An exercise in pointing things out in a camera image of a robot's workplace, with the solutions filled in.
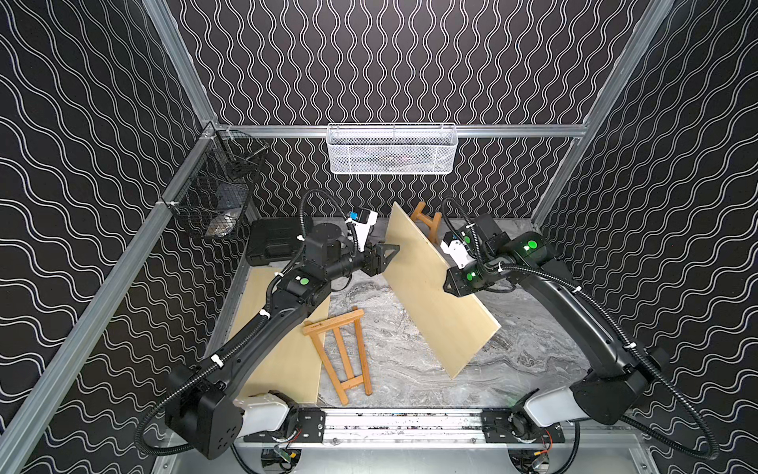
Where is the black wire basket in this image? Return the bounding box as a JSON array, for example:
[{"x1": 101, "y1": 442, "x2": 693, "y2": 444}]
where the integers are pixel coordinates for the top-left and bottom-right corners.
[{"x1": 168, "y1": 130, "x2": 272, "y2": 241}]

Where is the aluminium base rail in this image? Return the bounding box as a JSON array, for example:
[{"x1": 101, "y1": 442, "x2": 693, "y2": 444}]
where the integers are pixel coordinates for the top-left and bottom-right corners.
[{"x1": 241, "y1": 407, "x2": 572, "y2": 450}]

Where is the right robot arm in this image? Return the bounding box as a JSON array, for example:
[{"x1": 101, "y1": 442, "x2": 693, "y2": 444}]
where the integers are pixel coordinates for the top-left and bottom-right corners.
[{"x1": 441, "y1": 228, "x2": 670, "y2": 434}]

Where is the large wooden easel frame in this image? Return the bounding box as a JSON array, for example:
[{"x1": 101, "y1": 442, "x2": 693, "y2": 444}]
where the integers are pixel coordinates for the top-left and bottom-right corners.
[{"x1": 302, "y1": 306, "x2": 373, "y2": 406}]

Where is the light plywood board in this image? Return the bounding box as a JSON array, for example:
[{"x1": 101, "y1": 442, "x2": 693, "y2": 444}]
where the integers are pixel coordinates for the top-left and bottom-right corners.
[
  {"x1": 383, "y1": 203, "x2": 501, "y2": 378},
  {"x1": 228, "y1": 267, "x2": 322, "y2": 404}
]

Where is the black plastic tool case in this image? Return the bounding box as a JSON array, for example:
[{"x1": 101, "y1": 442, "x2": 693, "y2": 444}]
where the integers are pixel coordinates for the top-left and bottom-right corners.
[{"x1": 245, "y1": 216, "x2": 302, "y2": 267}]

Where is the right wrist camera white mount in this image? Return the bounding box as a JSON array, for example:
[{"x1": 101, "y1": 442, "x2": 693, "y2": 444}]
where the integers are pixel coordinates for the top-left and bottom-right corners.
[{"x1": 440, "y1": 231, "x2": 475, "y2": 269}]

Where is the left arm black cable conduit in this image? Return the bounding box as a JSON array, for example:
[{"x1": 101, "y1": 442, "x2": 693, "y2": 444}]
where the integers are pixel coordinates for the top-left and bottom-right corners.
[{"x1": 132, "y1": 188, "x2": 356, "y2": 457}]

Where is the white wire mesh basket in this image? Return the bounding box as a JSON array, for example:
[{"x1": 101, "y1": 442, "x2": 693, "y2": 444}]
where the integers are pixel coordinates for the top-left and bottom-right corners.
[{"x1": 326, "y1": 122, "x2": 459, "y2": 175}]

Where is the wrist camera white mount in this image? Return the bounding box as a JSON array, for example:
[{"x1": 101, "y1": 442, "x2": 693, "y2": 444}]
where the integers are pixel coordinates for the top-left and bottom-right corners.
[
  {"x1": 347, "y1": 207, "x2": 378, "y2": 252},
  {"x1": 440, "y1": 231, "x2": 475, "y2": 269}
]

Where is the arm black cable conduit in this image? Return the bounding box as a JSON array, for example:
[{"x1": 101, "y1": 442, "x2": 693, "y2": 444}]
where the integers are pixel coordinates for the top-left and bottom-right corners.
[
  {"x1": 440, "y1": 196, "x2": 720, "y2": 462},
  {"x1": 132, "y1": 188, "x2": 356, "y2": 457}
]

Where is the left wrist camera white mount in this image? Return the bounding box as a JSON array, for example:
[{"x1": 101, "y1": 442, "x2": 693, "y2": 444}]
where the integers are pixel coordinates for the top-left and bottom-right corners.
[{"x1": 347, "y1": 207, "x2": 378, "y2": 252}]

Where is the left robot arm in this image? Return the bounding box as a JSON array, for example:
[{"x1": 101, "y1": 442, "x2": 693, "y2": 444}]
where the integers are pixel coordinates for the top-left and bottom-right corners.
[{"x1": 157, "y1": 242, "x2": 401, "y2": 459}]

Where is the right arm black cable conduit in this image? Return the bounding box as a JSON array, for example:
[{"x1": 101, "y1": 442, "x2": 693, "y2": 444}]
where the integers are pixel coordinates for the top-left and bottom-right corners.
[{"x1": 440, "y1": 196, "x2": 720, "y2": 462}]

